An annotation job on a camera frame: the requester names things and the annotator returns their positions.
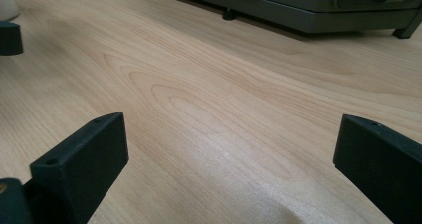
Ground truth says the grey metal tray rack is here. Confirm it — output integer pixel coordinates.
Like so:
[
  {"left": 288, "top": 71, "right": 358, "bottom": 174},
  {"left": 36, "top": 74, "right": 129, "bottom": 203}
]
[{"left": 169, "top": 0, "right": 422, "bottom": 40}]

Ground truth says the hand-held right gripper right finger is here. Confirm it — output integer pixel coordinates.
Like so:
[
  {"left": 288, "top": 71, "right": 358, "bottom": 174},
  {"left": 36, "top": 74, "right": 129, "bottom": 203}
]
[{"left": 332, "top": 113, "right": 422, "bottom": 224}]

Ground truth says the pale rounded object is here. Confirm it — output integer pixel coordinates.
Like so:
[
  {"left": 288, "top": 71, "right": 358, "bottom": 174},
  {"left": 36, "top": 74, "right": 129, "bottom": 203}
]
[{"left": 0, "top": 0, "right": 21, "bottom": 22}]

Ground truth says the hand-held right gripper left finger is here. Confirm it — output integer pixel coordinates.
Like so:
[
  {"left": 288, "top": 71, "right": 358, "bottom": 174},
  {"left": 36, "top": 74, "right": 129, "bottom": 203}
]
[{"left": 29, "top": 112, "right": 129, "bottom": 224}]

